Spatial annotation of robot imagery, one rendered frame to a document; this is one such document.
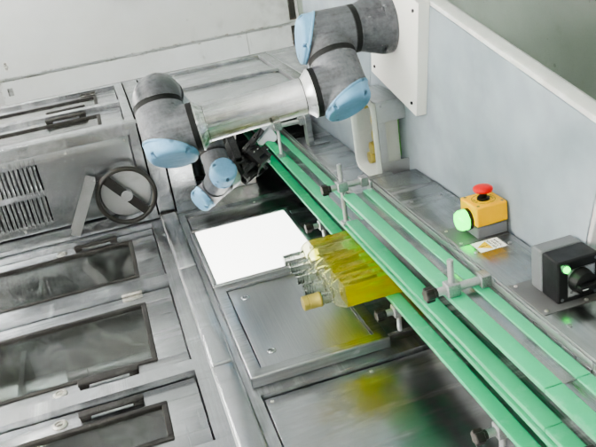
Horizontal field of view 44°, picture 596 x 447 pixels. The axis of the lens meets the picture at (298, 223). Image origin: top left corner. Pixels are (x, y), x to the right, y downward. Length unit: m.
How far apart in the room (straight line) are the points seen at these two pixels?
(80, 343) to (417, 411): 0.96
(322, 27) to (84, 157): 1.17
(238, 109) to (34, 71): 3.75
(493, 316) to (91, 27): 4.32
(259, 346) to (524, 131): 0.80
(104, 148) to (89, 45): 2.74
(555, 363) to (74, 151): 1.86
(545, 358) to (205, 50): 4.45
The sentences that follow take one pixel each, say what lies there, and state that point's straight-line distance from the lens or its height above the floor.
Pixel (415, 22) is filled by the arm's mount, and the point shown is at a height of 0.78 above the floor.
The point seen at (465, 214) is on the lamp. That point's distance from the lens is 1.52.
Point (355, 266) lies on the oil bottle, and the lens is 1.74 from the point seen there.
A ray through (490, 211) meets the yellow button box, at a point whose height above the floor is 0.80.
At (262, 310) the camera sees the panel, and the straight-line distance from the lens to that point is 1.92.
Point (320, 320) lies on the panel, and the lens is 1.84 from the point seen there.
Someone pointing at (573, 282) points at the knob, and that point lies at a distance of 1.29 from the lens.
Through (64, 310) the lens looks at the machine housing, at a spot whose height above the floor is 1.74.
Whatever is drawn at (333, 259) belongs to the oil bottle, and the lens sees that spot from 1.78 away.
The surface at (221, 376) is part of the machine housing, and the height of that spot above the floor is 1.38.
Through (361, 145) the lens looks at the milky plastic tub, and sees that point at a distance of 2.08.
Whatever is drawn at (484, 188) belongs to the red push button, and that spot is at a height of 0.79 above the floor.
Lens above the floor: 1.47
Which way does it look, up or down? 12 degrees down
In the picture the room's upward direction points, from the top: 105 degrees counter-clockwise
